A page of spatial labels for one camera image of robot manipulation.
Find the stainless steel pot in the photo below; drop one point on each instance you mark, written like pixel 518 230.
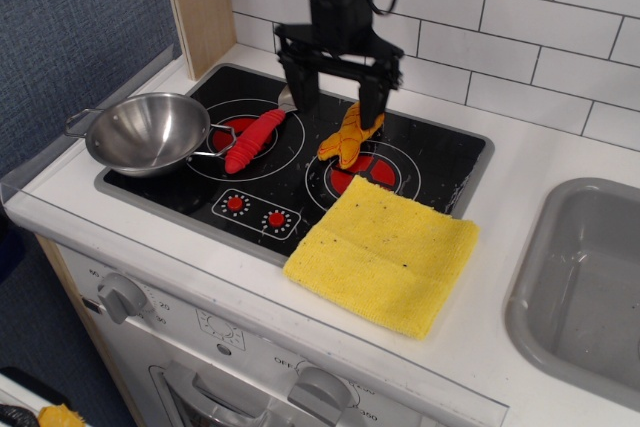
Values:
pixel 150 134

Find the wooden side panel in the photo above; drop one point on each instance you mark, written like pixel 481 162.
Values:
pixel 206 32

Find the white toy oven front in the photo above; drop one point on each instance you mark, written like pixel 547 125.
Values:
pixel 184 366

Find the black toy stove top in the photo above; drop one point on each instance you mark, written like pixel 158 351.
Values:
pixel 268 207

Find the yellow knitted cloth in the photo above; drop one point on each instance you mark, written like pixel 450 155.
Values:
pixel 383 257

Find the grey plastic sink basin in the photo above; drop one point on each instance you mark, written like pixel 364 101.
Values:
pixel 573 312

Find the red handled metal spoon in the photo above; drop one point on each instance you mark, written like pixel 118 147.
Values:
pixel 254 137

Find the grey left oven knob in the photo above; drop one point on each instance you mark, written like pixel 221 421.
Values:
pixel 121 297

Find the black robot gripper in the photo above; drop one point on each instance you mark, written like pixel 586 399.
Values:
pixel 340 41

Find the grey oven knob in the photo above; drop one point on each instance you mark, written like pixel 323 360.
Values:
pixel 320 394
pixel 121 297

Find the grey right oven knob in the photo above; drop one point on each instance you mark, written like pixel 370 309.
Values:
pixel 320 394

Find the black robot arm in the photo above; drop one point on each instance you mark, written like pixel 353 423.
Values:
pixel 340 41

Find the orange plush item bottom left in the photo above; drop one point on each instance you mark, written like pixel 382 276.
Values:
pixel 59 416

